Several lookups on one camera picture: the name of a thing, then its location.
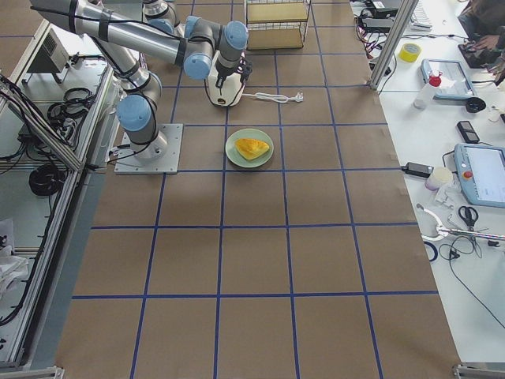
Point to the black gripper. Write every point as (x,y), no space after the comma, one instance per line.
(223,73)

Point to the cream white toaster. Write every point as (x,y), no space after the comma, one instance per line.
(223,92)

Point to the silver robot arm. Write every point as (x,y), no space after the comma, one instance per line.
(205,50)
(163,15)

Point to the checkered fabric storage basket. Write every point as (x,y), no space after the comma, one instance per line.
(276,24)

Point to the green round plate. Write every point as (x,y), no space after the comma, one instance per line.
(233,155)

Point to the yellow tape roll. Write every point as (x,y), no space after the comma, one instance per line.
(409,52)

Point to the clear bottle red cap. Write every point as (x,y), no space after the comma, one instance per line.
(427,93)

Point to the small black power adapter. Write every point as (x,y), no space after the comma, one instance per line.
(417,169)

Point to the far blue teach pendant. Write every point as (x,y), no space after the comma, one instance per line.
(455,84)

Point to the blue teach pendant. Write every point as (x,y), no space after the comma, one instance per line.
(455,84)
(479,169)

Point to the paper cup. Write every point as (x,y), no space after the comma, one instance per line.
(438,177)

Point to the black round bowl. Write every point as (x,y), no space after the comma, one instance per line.
(474,105)

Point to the black phone device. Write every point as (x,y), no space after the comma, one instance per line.
(467,132)

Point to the near blue teach pendant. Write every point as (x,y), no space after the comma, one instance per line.
(479,169)

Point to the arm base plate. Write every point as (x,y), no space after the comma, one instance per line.
(161,156)

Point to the aluminium frame post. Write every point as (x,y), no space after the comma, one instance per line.
(402,19)

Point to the black handled scissors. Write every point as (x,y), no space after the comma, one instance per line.
(469,215)

